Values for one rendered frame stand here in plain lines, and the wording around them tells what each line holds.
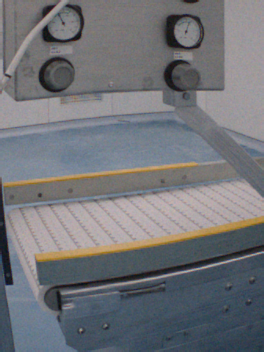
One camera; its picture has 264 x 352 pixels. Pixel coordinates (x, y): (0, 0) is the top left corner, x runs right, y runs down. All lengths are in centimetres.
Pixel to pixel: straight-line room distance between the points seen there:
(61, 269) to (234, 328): 34
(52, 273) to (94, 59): 23
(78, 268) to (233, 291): 23
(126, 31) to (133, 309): 33
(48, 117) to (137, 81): 556
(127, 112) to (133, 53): 595
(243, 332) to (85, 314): 32
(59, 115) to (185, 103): 555
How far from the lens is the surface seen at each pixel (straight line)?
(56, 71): 42
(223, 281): 64
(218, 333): 75
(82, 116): 617
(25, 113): 593
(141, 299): 59
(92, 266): 54
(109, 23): 46
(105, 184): 81
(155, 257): 57
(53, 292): 56
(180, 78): 46
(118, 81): 46
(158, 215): 74
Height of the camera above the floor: 121
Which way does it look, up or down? 17 degrees down
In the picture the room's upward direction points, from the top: straight up
